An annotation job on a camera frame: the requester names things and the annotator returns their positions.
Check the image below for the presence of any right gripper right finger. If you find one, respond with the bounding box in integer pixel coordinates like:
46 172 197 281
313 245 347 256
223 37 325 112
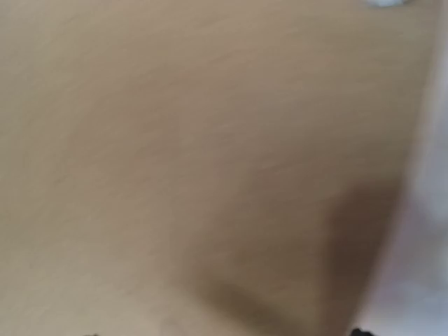
349 328 375 336

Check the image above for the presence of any red wooden picture frame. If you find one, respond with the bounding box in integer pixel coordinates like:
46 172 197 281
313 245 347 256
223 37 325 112
349 1 447 335

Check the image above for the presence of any brown cardboard backing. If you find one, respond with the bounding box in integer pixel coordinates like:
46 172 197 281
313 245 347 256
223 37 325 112
1 1 442 335

